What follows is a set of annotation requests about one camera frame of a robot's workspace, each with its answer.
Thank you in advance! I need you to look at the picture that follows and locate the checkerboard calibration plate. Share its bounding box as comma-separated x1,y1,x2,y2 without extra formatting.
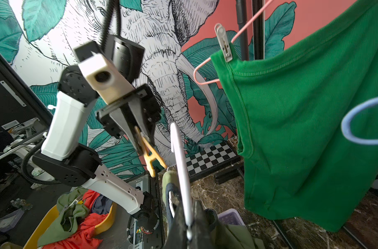
186,141,240,183

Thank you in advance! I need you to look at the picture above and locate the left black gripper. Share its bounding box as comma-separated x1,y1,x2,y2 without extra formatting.
96,85,161,156

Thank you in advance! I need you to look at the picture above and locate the light blue wire hanger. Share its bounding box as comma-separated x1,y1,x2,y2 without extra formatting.
341,97,378,146

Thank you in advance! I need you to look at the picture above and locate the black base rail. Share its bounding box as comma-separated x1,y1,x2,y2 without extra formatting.
127,173,165,249

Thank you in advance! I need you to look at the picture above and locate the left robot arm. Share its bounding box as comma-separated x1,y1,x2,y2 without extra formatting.
22,1,161,221

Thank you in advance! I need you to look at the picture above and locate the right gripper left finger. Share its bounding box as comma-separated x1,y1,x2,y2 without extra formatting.
163,194,190,249

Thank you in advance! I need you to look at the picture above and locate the white wire hanger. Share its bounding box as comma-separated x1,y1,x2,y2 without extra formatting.
170,122,194,242

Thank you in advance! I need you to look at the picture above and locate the black clothes rack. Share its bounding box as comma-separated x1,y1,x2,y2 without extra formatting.
213,0,373,249

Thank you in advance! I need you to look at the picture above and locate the pink wire hanger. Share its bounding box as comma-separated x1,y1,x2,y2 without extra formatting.
193,0,274,86

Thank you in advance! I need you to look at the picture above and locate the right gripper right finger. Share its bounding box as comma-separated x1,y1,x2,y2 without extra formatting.
192,200,214,249

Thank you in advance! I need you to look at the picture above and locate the olive tank top grey trim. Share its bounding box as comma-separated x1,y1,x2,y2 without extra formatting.
162,171,265,249

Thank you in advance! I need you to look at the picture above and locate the wooden clothespin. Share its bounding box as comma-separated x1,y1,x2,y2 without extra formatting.
135,126,167,178

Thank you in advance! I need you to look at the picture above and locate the yellow bin of clothes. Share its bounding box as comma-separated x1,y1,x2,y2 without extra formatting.
24,187,117,249

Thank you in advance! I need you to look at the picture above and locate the lavender plastic basket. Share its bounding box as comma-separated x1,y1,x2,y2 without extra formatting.
218,209,246,226

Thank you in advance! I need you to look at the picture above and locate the grey clothespin on green top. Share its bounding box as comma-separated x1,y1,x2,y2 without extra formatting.
214,23,233,62

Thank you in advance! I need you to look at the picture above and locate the green tank top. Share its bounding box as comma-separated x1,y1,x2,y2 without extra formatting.
211,1,378,232

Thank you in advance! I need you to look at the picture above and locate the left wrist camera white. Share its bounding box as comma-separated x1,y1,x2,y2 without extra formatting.
74,41,134,105

